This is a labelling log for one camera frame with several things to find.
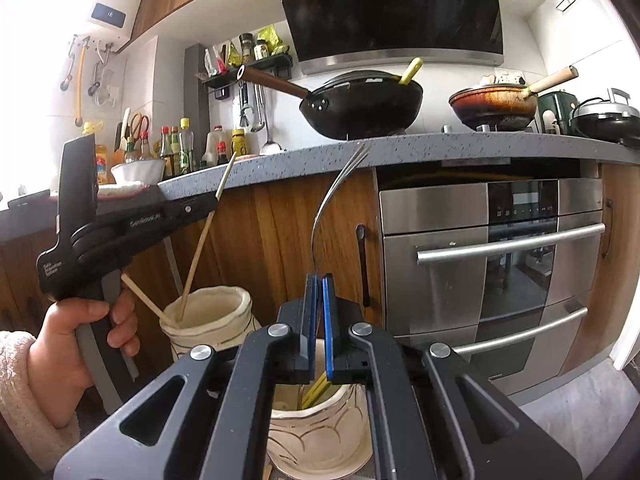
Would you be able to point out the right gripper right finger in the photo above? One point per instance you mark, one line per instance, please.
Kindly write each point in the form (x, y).
(432, 416)

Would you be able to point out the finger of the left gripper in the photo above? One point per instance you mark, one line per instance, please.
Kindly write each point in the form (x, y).
(188, 210)

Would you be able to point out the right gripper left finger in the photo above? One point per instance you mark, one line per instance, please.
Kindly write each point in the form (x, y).
(207, 416)

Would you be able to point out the wooden chopstick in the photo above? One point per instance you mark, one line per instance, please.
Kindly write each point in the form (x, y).
(201, 242)
(146, 300)

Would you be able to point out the yellow plastic utensil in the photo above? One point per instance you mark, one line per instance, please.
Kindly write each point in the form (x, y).
(315, 392)

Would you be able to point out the white fuzzy sleeve forearm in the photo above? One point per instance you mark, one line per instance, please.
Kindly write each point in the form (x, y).
(41, 442)

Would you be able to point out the person's left hand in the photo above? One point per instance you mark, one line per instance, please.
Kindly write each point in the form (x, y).
(57, 374)

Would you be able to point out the white bowl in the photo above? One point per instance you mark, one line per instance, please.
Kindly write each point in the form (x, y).
(146, 171)

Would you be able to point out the red cap sauce bottle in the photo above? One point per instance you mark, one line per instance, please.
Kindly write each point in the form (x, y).
(166, 153)

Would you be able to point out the white red trimmed cloth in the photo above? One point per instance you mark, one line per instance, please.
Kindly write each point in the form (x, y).
(89, 193)

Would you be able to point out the white jug red cap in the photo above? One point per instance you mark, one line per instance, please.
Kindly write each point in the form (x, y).
(216, 151)

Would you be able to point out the yellow mustard jar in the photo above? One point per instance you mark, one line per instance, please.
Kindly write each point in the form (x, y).
(239, 142)

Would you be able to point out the white ceramic utensil holder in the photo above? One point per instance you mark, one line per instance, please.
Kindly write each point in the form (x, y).
(330, 440)

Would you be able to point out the hanging ladle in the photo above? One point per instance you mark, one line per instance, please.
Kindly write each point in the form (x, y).
(270, 147)

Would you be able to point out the stainless steel oven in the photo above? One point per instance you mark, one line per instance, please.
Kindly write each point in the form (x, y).
(497, 262)

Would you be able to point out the black wok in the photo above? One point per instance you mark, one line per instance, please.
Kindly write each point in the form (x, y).
(361, 104)

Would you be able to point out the white water heater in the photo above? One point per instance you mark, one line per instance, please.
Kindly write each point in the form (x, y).
(115, 0)

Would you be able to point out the black range hood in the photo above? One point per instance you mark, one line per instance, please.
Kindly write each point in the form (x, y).
(346, 33)

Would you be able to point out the yellow spatula in wok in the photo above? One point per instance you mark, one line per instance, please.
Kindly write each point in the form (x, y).
(411, 70)

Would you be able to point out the brown frying pan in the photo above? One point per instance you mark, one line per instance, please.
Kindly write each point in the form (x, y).
(505, 107)

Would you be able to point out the green kettle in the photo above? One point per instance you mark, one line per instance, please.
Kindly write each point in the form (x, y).
(554, 110)

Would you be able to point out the red handled scissors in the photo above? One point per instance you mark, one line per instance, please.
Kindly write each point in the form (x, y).
(140, 124)

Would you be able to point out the black wall spice shelf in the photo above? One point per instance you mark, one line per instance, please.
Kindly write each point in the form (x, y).
(279, 65)

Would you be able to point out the black cabinet door handle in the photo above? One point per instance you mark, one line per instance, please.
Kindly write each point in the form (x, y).
(361, 234)

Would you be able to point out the right cabinet door handle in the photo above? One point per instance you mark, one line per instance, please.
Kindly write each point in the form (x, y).
(608, 220)

